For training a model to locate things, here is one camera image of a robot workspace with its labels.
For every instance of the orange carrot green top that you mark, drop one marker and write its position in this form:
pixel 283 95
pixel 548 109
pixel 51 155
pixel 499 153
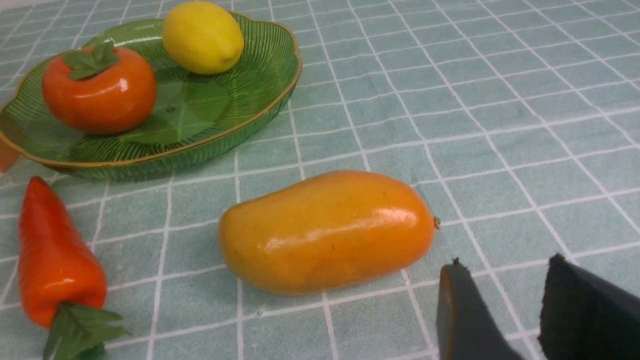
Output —
pixel 62 285

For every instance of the yellow lemon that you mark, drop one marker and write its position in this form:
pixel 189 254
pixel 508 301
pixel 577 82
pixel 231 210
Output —
pixel 202 37

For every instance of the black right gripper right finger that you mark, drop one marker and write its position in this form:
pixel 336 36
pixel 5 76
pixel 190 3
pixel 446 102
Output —
pixel 585 317

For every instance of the yellow orange mango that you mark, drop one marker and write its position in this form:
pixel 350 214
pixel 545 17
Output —
pixel 335 230

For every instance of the green glass leaf plate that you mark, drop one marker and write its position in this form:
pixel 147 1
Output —
pixel 195 119

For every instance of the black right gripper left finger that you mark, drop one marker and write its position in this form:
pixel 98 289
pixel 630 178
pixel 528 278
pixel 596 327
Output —
pixel 465 328

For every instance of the green checkered tablecloth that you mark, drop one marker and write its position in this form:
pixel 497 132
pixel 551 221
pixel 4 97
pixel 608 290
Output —
pixel 516 120

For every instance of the orange persimmon green calyx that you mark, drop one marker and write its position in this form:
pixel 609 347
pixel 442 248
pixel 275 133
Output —
pixel 101 90

